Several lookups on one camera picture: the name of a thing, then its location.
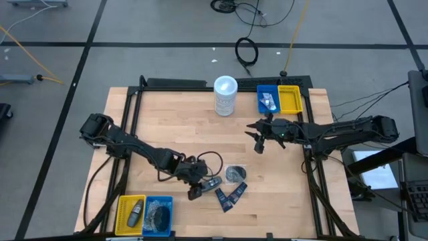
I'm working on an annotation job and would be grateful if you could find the white floor cable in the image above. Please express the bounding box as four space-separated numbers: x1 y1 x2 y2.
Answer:
0 5 60 46

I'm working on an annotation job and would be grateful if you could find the white wipes canister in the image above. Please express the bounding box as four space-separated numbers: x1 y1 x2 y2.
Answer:
213 75 239 117

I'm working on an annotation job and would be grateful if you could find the dark blue DSC sachet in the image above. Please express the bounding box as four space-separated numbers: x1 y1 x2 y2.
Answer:
214 187 234 214
228 181 249 206

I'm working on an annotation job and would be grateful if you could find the black keyboard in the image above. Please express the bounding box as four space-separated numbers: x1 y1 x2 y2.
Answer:
403 180 428 224

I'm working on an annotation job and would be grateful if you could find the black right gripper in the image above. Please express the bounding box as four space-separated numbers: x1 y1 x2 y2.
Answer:
244 112 298 151

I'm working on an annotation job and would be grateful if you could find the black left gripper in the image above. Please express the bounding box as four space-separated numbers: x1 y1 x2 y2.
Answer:
177 159 217 192

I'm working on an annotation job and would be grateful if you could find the yellow floor cable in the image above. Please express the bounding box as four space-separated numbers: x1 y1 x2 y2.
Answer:
0 25 64 86

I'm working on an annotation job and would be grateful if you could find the long yellow cable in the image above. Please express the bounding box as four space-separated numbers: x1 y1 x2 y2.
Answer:
282 0 310 77

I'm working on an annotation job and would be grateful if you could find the white sheet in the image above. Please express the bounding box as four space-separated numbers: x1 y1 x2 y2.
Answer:
352 149 391 191

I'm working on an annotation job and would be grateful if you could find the black caster base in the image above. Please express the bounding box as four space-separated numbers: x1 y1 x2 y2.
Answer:
0 102 14 121

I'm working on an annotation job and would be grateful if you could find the black floor cable bundle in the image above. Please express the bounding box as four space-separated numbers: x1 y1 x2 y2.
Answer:
209 0 295 28

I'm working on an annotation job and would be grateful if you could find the black diagonal support bar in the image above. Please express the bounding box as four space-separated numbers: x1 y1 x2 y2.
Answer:
344 136 419 175

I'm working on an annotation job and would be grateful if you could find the blue plastic basket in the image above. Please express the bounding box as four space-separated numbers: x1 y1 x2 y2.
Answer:
141 195 175 238
256 84 281 114

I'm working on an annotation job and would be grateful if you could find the grey equipment cart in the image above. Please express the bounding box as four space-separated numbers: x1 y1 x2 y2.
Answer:
407 69 428 158

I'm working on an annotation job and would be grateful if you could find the black aluminium table frame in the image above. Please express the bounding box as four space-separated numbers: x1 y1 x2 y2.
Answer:
75 75 360 240

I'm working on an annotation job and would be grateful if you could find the grey floor base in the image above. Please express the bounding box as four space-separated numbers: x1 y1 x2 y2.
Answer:
0 74 36 85
7 0 68 8

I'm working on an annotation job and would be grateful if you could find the black coiled floor cable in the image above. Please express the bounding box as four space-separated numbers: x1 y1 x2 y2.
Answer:
233 37 259 76

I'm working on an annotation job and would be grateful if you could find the bagged black round sponge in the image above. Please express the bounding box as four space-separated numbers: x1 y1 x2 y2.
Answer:
223 163 248 185
156 206 173 233

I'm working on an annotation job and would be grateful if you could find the yellow plastic basket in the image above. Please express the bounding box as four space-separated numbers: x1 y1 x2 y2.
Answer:
278 84 304 114
114 194 147 237

